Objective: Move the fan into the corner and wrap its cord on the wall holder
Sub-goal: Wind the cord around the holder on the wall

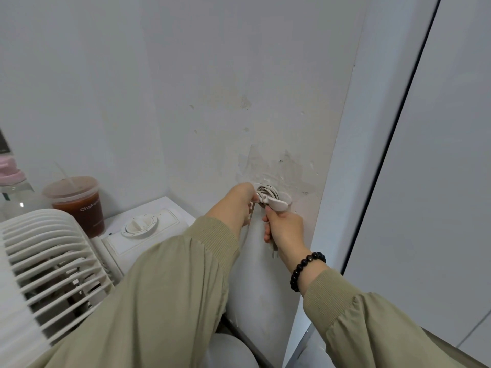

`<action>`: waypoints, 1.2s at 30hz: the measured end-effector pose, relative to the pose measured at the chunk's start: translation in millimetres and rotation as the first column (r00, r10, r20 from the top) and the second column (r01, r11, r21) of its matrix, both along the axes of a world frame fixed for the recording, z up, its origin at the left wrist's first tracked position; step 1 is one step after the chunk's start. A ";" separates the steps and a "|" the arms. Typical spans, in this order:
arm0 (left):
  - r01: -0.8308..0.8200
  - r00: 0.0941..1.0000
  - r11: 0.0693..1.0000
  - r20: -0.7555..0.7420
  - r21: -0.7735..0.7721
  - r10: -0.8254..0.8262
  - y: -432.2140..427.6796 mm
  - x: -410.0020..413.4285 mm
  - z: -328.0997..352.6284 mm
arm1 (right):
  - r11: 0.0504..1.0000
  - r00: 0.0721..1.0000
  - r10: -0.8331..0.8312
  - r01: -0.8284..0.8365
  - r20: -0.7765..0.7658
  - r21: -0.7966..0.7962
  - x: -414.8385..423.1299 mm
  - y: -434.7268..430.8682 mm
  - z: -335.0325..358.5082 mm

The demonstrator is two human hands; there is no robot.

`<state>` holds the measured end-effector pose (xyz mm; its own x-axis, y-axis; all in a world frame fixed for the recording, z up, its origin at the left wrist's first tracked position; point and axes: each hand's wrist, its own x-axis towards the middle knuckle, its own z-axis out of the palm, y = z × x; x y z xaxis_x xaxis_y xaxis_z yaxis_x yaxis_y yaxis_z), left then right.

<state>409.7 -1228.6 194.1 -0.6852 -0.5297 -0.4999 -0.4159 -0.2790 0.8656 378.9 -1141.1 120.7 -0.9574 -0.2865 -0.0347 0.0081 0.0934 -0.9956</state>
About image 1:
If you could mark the white fan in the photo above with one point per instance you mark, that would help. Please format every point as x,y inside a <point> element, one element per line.
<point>42,256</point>

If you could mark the person's left hand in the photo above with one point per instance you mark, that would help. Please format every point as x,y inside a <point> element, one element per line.
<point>238,206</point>

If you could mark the white wardrobe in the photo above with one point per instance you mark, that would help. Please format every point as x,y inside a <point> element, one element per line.
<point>429,149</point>

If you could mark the clear bottle with pink cap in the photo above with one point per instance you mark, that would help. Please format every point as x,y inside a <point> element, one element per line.
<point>17,195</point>

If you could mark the person's right hand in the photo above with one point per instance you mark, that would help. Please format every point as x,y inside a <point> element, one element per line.
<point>285,229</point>

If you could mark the person's right forearm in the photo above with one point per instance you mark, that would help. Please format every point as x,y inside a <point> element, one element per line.
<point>364,325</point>

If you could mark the cup of brown drink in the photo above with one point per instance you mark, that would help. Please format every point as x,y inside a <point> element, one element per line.
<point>78,205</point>

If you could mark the white wall hook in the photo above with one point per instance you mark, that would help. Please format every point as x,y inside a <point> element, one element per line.
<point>278,203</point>

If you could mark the dark wall socket panel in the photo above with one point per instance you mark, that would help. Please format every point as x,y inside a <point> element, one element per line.
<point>4,143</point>

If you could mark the person's left forearm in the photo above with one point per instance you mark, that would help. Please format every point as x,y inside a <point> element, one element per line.
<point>153,302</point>

